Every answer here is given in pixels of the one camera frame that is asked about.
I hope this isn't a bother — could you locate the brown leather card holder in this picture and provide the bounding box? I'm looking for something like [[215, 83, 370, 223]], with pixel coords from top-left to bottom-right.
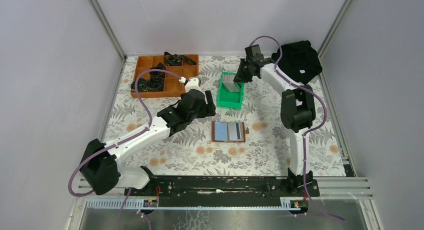
[[211, 121, 247, 143]]

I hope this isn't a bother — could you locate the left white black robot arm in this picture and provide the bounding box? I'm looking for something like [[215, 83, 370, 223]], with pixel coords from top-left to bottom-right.
[[76, 77, 216, 195]]

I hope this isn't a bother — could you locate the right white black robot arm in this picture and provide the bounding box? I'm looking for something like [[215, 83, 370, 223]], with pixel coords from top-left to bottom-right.
[[234, 45, 316, 196]]

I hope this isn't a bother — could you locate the stack of credit cards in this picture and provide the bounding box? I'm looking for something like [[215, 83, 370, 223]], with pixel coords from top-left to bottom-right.
[[221, 74, 241, 93]]

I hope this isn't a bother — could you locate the wooden compartment tray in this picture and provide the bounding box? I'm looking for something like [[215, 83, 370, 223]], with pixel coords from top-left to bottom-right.
[[130, 54, 199, 98]]

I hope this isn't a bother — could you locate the green plastic bin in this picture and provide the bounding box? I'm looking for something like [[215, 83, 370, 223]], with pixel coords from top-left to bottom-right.
[[216, 72, 245, 109]]

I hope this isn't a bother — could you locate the rolled belt lower right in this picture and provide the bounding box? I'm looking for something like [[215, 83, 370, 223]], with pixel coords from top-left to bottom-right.
[[146, 76, 165, 92]]

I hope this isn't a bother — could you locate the rolled belt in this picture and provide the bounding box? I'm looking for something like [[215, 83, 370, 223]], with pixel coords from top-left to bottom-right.
[[149, 63, 166, 78], [146, 76, 165, 92], [163, 52, 197, 66], [130, 78, 149, 92]]

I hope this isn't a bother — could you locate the rolled belt top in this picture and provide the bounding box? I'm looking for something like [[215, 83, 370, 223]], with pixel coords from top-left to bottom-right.
[[163, 52, 197, 66]]

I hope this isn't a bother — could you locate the black cloth bundle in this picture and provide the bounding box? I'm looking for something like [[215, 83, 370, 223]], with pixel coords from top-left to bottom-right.
[[271, 41, 323, 85]]

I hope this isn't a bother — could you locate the rolled belt middle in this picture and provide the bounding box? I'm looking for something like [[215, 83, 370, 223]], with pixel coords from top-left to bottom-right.
[[149, 63, 166, 78]]

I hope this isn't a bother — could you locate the rolled belt lower left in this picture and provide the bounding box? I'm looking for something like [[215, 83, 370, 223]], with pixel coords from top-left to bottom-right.
[[130, 78, 149, 92]]

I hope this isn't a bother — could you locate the floral patterned table mat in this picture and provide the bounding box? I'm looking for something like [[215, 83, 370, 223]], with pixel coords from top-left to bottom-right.
[[104, 56, 346, 176]]

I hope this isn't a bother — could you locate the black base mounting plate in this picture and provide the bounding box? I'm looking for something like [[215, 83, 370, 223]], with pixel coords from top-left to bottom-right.
[[130, 175, 305, 197]]

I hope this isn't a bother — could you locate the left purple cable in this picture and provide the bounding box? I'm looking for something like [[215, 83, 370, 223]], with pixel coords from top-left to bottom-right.
[[67, 69, 187, 230]]

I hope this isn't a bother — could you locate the purple cable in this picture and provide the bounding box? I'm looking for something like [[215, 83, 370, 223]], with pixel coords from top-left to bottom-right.
[[249, 35, 347, 222], [67, 69, 187, 230]]

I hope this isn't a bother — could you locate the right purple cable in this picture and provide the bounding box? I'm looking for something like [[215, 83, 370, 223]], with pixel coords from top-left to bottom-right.
[[249, 35, 347, 222]]

